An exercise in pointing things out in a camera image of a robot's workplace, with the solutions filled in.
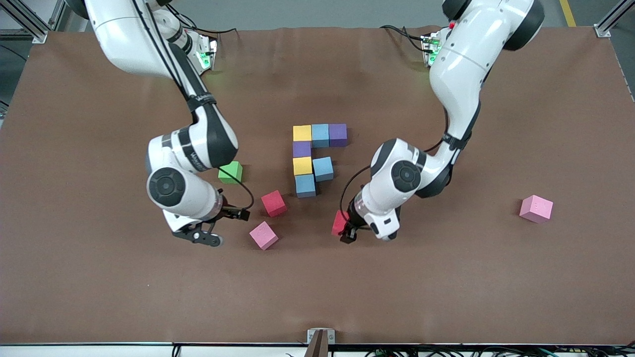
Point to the blue foam cube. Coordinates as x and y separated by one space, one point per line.
323 169
320 135
305 186

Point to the red foam cube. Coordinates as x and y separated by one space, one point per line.
339 222
274 203

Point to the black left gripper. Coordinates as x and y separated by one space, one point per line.
353 221

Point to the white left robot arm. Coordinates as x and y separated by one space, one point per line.
461 74

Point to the brown table mat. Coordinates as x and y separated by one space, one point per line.
317 297

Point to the aluminium frame profile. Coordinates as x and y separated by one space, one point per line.
39 35
603 30

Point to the yellow foam cube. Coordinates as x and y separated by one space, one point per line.
302 133
302 166

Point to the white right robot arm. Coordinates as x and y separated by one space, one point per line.
124 39

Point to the grey metal camera bracket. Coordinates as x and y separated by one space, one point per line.
311 333

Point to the purple foam cube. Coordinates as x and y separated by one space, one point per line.
301 148
338 135

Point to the pink foam cube with dimples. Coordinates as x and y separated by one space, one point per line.
536 208

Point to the green foam cube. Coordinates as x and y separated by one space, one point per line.
231 172

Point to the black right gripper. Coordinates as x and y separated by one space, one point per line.
229 212

